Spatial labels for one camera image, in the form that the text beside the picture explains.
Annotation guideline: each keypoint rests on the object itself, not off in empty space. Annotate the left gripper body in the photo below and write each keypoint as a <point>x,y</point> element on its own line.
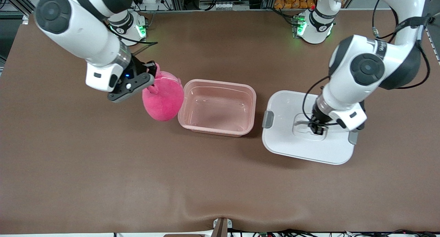
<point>317,121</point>

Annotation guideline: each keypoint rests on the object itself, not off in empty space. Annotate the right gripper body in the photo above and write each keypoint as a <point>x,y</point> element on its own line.
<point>139,67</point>

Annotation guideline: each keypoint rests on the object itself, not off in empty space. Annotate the pink plush toy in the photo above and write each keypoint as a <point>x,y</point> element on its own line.
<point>165,99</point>

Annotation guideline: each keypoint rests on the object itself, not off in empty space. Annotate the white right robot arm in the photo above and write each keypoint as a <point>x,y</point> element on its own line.
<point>75,27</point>

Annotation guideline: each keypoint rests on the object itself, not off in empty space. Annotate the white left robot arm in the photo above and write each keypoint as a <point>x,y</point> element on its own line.
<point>367,68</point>

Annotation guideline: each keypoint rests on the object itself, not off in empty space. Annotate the pink translucent plastic box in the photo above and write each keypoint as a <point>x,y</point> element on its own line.
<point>220,127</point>

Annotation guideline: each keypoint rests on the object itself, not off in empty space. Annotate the white power strip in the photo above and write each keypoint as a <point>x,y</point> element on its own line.
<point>154,5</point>

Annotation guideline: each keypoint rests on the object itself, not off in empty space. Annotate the white terminal block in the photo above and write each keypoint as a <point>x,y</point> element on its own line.
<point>227,6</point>

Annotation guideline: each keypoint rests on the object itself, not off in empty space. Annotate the brown table mat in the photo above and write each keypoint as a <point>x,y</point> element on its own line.
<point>220,182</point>

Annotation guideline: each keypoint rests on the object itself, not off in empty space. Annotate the metal table clamp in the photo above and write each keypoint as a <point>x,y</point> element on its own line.
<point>221,226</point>

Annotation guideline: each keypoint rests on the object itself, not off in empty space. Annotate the silver aluminium table rail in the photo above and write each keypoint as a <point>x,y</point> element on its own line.
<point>206,11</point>

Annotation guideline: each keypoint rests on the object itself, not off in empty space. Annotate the perforated silver side rail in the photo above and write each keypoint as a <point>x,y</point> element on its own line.
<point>433,44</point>

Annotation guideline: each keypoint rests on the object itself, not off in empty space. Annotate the aluminium frame strut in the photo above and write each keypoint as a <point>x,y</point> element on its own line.
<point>20,3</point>
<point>431,3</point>

